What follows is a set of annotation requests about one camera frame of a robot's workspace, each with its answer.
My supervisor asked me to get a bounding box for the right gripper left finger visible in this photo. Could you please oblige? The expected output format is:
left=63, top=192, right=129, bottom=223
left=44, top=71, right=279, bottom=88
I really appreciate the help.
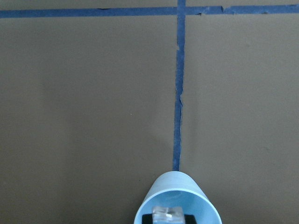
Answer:
left=142, top=214, right=153, bottom=224

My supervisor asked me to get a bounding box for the light blue plastic cup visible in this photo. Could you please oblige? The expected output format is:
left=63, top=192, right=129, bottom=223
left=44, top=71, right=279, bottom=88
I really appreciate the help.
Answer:
left=134, top=171, right=222, bottom=224

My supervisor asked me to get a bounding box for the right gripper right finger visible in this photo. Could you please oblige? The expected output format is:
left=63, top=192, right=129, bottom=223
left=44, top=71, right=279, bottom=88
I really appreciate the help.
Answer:
left=184, top=214, right=197, bottom=224

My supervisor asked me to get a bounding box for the clear ice cube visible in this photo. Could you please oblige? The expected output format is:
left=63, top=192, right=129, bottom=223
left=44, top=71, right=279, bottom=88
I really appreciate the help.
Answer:
left=152, top=206, right=185, bottom=224

